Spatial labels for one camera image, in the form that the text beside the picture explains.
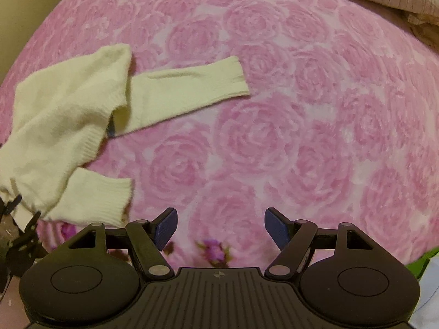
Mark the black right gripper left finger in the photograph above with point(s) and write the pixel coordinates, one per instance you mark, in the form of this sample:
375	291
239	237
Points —
148	239

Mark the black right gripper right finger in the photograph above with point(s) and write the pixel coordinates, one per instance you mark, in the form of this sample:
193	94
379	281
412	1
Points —
294	240

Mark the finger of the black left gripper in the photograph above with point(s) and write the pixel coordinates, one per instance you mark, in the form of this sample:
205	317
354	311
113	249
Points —
30	231
10	206

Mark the cream knit sweater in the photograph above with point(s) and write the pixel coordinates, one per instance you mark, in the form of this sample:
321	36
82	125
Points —
63	113

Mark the pink rose bed blanket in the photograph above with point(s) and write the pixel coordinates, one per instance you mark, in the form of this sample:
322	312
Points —
341	123

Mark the green cloth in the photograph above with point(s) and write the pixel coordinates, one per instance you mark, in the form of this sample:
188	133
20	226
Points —
418	267

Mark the light blue cloth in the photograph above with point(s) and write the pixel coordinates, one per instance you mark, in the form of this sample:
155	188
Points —
426	315

